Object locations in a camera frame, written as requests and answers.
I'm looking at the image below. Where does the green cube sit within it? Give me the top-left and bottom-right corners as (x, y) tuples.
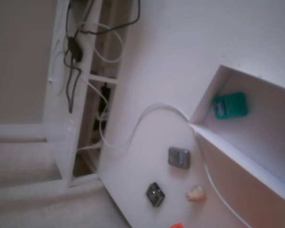
(212, 91), (249, 119)

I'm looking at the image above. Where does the white cardboard bin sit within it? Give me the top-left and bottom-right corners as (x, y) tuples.
(189, 64), (285, 202)

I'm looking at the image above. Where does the small beige animal figurine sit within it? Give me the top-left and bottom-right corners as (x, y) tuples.
(185, 184), (208, 202)

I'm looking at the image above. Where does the dark square block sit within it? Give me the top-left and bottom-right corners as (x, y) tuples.
(145, 182), (166, 209)

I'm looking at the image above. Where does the grey metal tin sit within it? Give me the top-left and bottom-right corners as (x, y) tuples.
(168, 146), (191, 170)

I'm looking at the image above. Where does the black plug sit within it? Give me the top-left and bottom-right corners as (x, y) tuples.
(101, 82), (110, 112)

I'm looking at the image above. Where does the black power adapter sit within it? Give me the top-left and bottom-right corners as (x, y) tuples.
(66, 37), (84, 64)

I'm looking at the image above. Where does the long white cable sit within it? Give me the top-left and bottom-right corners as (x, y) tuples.
(98, 102), (251, 228)

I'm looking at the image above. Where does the white metal frame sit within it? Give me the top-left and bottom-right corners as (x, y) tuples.
(43, 0), (131, 189)

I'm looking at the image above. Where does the thick black cable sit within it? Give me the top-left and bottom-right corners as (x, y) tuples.
(63, 0), (141, 114)

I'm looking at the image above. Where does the coiled white cable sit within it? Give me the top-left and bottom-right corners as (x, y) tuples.
(80, 21), (124, 64)

